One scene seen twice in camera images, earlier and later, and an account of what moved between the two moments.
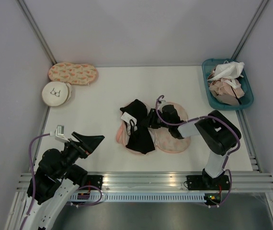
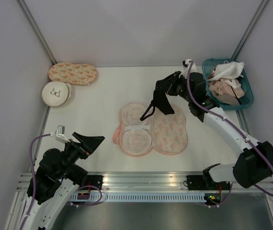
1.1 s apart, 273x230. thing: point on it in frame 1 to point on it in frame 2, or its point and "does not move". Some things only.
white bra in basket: x=231 y=70 does not move
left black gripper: x=90 y=143 does not move
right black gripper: x=150 y=120 to x=169 y=85
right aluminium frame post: x=255 y=20 does not move
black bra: x=135 y=115 to x=160 y=99
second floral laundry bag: x=79 y=74 does not move
